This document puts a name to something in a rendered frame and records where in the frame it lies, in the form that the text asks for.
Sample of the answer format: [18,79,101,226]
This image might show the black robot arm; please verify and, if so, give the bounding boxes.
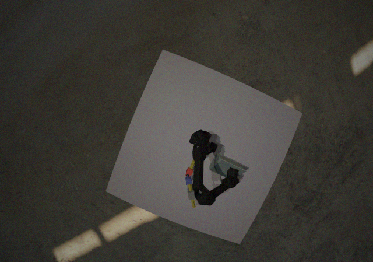
[192,129,240,206]

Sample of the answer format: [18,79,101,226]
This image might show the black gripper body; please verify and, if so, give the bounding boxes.
[189,134,217,152]

